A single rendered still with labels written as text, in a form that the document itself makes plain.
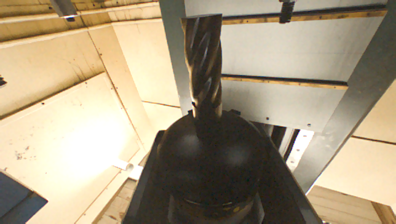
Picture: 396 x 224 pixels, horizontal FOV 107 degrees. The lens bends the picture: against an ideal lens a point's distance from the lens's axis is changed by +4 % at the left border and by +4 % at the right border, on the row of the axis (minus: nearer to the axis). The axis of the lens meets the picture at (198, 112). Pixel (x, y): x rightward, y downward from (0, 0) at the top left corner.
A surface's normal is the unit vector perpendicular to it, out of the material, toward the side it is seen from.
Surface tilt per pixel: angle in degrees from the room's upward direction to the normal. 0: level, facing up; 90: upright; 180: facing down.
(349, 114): 90
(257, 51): 90
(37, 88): 90
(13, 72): 90
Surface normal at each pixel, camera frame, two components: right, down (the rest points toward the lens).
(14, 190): 0.92, 0.16
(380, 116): -0.38, 0.58
